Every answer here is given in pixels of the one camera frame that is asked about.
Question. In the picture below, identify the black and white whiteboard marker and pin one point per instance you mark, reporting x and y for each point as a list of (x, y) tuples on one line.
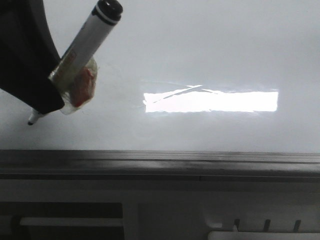
[(76, 74)]

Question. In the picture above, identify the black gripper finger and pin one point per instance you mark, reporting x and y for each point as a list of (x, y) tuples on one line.
[(28, 55)]

